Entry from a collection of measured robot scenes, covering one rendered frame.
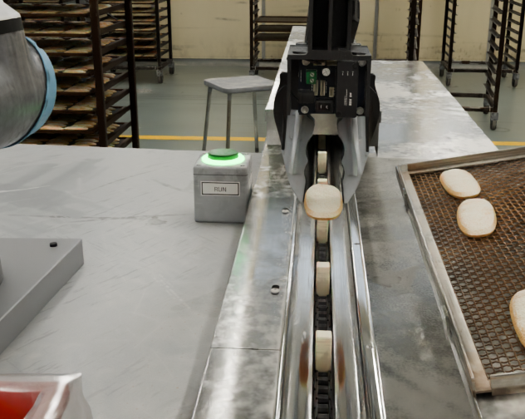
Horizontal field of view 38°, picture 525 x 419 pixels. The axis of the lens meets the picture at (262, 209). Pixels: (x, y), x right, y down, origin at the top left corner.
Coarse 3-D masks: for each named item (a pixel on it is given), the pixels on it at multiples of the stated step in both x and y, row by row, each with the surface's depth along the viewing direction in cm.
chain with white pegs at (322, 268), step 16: (320, 144) 127; (320, 160) 113; (320, 176) 113; (320, 224) 87; (320, 240) 88; (320, 256) 84; (320, 272) 74; (320, 288) 74; (320, 304) 73; (320, 320) 70; (320, 336) 60; (320, 352) 61; (320, 368) 61; (320, 384) 60; (320, 400) 58; (320, 416) 56
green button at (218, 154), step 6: (210, 150) 100; (216, 150) 100; (222, 150) 100; (228, 150) 100; (234, 150) 100; (210, 156) 99; (216, 156) 98; (222, 156) 98; (228, 156) 98; (234, 156) 99
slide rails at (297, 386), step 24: (312, 144) 126; (336, 144) 126; (312, 168) 113; (336, 168) 113; (312, 240) 85; (336, 240) 85; (312, 264) 79; (336, 264) 79; (312, 288) 73; (336, 288) 73; (312, 312) 69; (336, 312) 69; (288, 336) 65; (312, 336) 65; (336, 336) 65; (288, 360) 61; (336, 360) 61; (360, 360) 61; (288, 384) 58; (336, 384) 58; (360, 384) 58; (288, 408) 55; (336, 408) 55; (360, 408) 55
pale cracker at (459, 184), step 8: (440, 176) 91; (448, 176) 89; (456, 176) 89; (464, 176) 88; (472, 176) 88; (448, 184) 87; (456, 184) 86; (464, 184) 86; (472, 184) 85; (448, 192) 86; (456, 192) 85; (464, 192) 84; (472, 192) 84
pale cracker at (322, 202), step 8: (320, 184) 80; (312, 192) 76; (320, 192) 76; (328, 192) 76; (336, 192) 77; (304, 200) 76; (312, 200) 74; (320, 200) 74; (328, 200) 74; (336, 200) 74; (312, 208) 72; (320, 208) 72; (328, 208) 72; (336, 208) 73; (312, 216) 72; (320, 216) 71; (328, 216) 71; (336, 216) 72
